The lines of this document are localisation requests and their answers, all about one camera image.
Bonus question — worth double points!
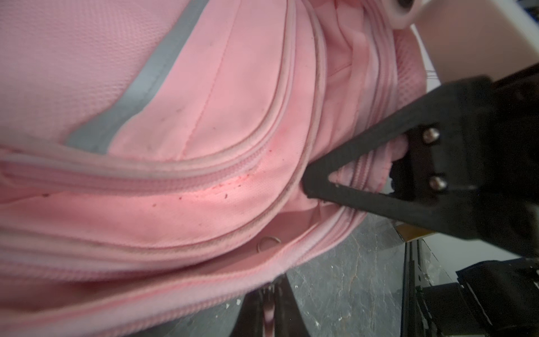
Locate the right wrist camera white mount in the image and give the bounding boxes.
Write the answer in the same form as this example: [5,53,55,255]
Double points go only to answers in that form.
[382,1,538,83]

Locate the brown jar black lid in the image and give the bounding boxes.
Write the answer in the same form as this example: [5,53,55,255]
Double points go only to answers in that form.
[394,223,436,243]

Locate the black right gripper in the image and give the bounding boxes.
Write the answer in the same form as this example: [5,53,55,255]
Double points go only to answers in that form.
[302,65,538,257]

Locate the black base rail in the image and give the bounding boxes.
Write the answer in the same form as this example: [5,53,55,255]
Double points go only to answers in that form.
[399,237,447,337]

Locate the pink backpack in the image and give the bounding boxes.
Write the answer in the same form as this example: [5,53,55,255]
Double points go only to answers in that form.
[1,1,426,336]

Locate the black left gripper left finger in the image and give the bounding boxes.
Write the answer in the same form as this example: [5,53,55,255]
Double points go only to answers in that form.
[230,288,265,337]

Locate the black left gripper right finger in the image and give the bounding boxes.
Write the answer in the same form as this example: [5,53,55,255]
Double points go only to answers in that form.
[274,274,310,337]

